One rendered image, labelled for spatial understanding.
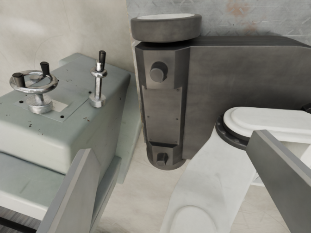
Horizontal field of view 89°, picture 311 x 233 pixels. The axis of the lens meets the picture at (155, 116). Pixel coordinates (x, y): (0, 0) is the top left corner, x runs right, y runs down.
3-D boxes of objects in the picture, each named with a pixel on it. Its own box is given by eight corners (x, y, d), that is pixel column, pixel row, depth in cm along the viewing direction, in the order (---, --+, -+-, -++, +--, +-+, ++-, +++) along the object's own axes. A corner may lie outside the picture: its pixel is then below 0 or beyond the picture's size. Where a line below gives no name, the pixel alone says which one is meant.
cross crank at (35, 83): (29, 55, 50) (-9, 68, 40) (65, 68, 50) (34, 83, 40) (39, 96, 60) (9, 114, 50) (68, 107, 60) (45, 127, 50)
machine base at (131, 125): (76, 50, 111) (55, 59, 95) (156, 80, 111) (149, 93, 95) (80, 152, 186) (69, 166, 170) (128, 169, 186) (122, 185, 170)
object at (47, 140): (81, 52, 94) (-36, 108, 47) (132, 71, 94) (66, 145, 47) (83, 140, 144) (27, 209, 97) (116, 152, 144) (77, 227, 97)
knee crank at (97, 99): (96, 47, 53) (85, 52, 48) (112, 53, 53) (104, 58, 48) (94, 99, 67) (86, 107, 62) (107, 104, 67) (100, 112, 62)
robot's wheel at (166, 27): (202, 11, 50) (203, 18, 35) (200, 29, 53) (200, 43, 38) (141, 14, 54) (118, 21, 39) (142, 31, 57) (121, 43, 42)
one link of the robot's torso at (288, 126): (310, 105, 39) (350, 143, 29) (277, 157, 51) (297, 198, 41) (221, 100, 43) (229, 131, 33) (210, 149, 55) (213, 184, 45)
